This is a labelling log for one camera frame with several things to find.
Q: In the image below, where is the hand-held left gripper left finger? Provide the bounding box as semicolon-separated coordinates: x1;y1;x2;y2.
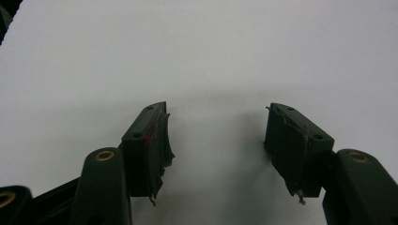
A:
120;101;176;207

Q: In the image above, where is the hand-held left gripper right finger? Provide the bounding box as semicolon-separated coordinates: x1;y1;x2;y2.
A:
263;102;336;206

